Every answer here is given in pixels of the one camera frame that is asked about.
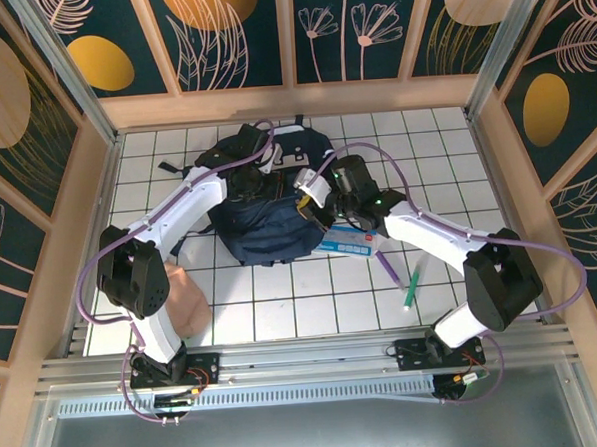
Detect aluminium mounting rail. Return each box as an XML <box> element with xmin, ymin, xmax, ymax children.
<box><xmin>33</xmin><ymin>317</ymin><xmax>581</xmax><ymax>398</ymax></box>

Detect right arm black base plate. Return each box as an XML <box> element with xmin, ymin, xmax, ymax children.
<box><xmin>393</xmin><ymin>333</ymin><xmax>487</xmax><ymax>373</ymax></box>

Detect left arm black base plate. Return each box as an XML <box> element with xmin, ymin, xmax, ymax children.
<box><xmin>127</xmin><ymin>350</ymin><xmax>223</xmax><ymax>391</ymax></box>

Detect grey metal sheet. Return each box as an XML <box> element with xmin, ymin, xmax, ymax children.
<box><xmin>14</xmin><ymin>360</ymin><xmax>597</xmax><ymax>447</ymax></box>

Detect navy blue backpack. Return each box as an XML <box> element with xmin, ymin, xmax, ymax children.
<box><xmin>155</xmin><ymin>111</ymin><xmax>350</xmax><ymax>272</ymax></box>

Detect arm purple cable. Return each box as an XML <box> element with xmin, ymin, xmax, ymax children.
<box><xmin>67</xmin><ymin>117</ymin><xmax>293</xmax><ymax>431</ymax></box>
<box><xmin>317</xmin><ymin>129</ymin><xmax>595</xmax><ymax>413</ymax></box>

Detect green marker pen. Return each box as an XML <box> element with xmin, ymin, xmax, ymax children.
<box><xmin>400</xmin><ymin>264</ymin><xmax>427</xmax><ymax>312</ymax></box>

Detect aluminium frame post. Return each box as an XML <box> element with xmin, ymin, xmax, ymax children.
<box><xmin>8</xmin><ymin>0</ymin><xmax>121</xmax><ymax>150</ymax></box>
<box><xmin>458</xmin><ymin>0</ymin><xmax>564</xmax><ymax>122</ymax></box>

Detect peach soft pouch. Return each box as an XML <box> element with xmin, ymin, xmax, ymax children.
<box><xmin>162</xmin><ymin>260</ymin><xmax>213</xmax><ymax>340</ymax></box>

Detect grey slotted cable duct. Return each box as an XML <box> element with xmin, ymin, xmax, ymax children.
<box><xmin>55</xmin><ymin>378</ymin><xmax>439</xmax><ymax>422</ymax></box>

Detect clear blue white pencil case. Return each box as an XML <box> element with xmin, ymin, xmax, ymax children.
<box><xmin>312</xmin><ymin>222</ymin><xmax>381</xmax><ymax>262</ymax></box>

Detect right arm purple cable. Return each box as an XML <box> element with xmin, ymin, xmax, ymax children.
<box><xmin>317</xmin><ymin>129</ymin><xmax>595</xmax><ymax>413</ymax></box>

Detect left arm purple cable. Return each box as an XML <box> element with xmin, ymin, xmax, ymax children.
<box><xmin>67</xmin><ymin>117</ymin><xmax>293</xmax><ymax>431</ymax></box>

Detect purple marker pen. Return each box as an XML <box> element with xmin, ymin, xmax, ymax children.
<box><xmin>374</xmin><ymin>249</ymin><xmax>406</xmax><ymax>289</ymax></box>

